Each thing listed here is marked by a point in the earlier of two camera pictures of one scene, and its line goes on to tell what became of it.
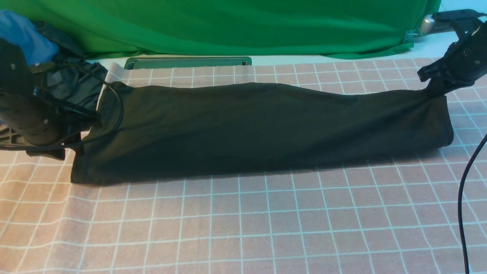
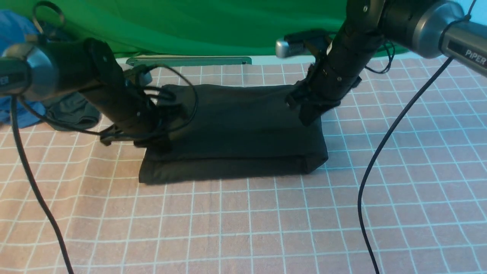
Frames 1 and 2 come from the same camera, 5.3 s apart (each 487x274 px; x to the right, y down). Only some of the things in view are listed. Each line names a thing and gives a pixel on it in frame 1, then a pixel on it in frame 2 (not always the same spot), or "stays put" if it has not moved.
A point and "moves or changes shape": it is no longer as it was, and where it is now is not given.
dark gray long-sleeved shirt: (153, 133) moves or changes shape
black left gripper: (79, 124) → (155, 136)
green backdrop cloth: (108, 28) stays put
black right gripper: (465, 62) → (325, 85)
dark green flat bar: (166, 61) stays put
